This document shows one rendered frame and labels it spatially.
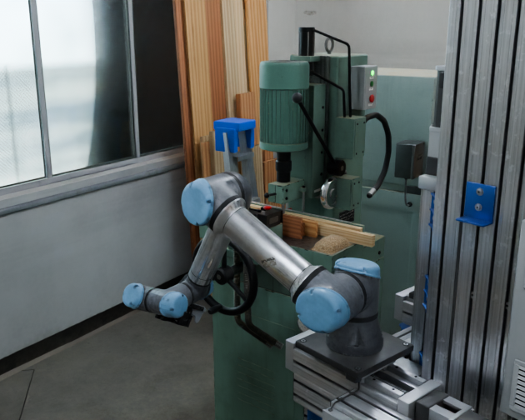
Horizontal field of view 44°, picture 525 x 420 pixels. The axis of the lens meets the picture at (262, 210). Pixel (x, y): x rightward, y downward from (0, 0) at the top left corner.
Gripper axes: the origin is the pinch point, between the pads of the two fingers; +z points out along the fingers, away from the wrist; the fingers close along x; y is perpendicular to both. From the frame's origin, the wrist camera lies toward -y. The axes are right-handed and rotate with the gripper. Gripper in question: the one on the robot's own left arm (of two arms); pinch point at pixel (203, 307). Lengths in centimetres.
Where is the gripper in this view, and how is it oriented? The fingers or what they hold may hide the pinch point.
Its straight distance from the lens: 224.0
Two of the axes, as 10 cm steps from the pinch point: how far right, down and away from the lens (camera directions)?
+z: 5.3, 2.9, 7.9
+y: -3.1, 9.4, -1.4
